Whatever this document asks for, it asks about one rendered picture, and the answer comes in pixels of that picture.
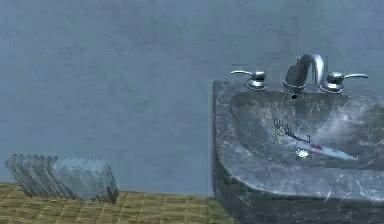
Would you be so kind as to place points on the grey marble sink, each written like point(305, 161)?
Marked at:
point(253, 173)

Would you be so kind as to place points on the chrome curved faucet spout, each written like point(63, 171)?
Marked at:
point(300, 75)

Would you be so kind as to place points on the chrome sink drain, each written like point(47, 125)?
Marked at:
point(302, 153)

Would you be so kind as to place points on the white and red toothbrush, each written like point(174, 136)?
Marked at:
point(316, 147)

